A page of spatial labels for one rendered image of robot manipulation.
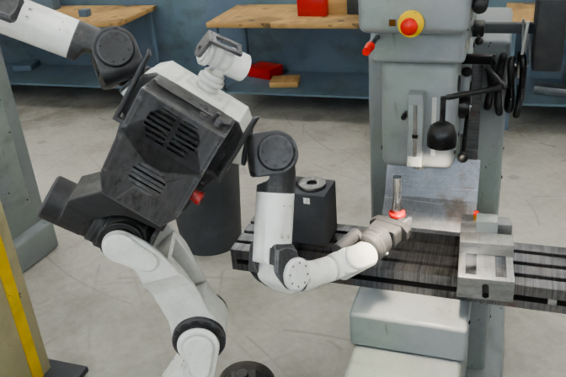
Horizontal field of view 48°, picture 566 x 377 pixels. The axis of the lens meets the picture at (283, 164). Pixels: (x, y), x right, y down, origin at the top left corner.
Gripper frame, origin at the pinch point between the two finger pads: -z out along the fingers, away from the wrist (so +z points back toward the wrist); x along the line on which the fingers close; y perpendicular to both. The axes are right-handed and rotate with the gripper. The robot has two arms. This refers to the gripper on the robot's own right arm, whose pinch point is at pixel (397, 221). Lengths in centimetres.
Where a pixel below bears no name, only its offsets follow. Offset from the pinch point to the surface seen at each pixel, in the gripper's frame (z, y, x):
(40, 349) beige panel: 35, 100, 165
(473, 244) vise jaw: -11.1, 7.6, -18.9
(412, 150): -1.8, -22.8, -3.5
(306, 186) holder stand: -2.3, -1.9, 33.6
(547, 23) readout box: -43, -50, -24
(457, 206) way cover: -44.1, 16.5, -0.3
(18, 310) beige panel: 40, 73, 162
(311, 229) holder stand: 0.1, 12.0, 30.8
